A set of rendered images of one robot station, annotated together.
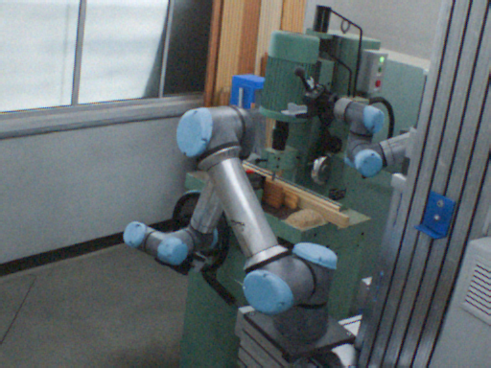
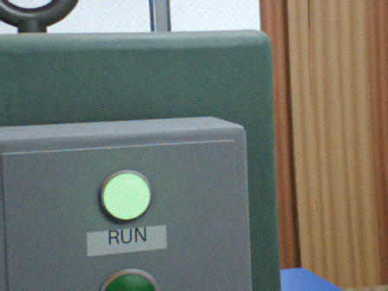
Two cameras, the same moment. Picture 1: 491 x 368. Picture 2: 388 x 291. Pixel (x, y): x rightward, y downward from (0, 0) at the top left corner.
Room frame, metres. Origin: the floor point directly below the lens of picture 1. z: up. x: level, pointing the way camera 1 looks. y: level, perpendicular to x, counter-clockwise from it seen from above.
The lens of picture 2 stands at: (2.06, -0.68, 1.51)
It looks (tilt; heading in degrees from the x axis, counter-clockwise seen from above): 5 degrees down; 35
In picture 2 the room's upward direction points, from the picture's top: 2 degrees counter-clockwise
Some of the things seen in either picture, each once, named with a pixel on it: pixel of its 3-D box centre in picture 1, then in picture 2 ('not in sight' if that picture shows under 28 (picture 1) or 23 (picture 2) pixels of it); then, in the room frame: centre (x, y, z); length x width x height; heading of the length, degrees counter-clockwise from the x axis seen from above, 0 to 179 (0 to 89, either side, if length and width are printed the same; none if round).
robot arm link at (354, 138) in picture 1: (359, 149); not in sight; (1.81, -0.34, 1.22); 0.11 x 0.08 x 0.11; 3
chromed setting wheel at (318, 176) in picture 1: (323, 169); not in sight; (2.21, -0.29, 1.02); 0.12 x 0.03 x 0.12; 137
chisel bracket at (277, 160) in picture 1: (280, 160); not in sight; (2.21, -0.13, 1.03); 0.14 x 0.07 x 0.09; 137
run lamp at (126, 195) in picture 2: not in sight; (126, 196); (2.31, -0.46, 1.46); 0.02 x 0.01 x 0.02; 137
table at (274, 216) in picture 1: (249, 204); not in sight; (2.12, -0.04, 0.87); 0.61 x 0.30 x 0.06; 47
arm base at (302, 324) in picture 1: (303, 309); not in sight; (1.42, -0.21, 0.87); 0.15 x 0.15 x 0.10
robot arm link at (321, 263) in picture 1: (310, 271); not in sight; (1.41, -0.20, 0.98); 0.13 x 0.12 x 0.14; 141
